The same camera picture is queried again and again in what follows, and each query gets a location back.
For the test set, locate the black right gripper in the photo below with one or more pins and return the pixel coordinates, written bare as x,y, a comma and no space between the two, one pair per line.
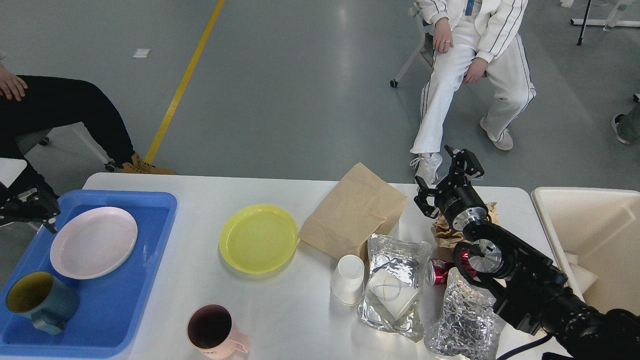
461,205

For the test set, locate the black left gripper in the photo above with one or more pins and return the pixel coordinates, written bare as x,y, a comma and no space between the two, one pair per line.
35,205

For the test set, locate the teal mug yellow inside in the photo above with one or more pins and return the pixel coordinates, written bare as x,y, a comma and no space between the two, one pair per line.
43,299

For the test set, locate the yellow round plastic plate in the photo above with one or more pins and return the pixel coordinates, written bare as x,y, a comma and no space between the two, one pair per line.
258,239

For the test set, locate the pink ribbed mug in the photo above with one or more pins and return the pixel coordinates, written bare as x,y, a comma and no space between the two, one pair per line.
213,332

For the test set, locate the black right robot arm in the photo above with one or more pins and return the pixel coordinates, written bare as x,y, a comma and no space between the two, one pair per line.
530,293

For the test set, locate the crumpled brown paper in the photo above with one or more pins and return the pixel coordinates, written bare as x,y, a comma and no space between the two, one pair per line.
446,237

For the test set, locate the crushed red soda can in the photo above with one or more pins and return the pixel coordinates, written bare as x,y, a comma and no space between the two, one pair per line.
437,271

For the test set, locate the brown paper bag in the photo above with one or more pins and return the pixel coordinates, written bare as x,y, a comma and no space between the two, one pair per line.
361,204

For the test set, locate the silver foil pouch with paper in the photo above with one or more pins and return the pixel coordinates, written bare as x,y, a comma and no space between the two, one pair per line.
390,301

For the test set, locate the person in black trousers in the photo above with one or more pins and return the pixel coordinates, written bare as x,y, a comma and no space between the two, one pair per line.
31,103

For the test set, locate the white paper cup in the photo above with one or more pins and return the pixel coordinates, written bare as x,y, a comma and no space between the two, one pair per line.
347,281

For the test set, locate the crumpled silver foil bag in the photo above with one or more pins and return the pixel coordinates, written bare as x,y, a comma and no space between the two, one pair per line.
468,325

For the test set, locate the person in white tracksuit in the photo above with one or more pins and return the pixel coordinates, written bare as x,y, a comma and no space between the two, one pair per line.
472,39

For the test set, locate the beige plastic bin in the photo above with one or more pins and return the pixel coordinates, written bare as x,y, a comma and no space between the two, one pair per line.
594,234

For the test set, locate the white wheeled chair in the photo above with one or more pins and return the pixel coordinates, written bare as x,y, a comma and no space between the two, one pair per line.
424,51

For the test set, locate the person in grey hoodie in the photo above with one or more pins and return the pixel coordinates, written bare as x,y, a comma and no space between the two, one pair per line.
626,126

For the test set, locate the white stand base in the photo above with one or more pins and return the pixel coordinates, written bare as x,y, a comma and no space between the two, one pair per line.
615,16

